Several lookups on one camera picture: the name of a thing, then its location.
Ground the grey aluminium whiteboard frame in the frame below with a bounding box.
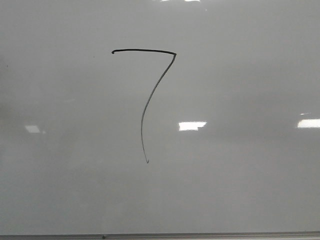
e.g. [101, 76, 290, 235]
[0, 231, 320, 240]

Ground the white glossy whiteboard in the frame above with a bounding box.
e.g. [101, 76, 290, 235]
[0, 0, 320, 235]

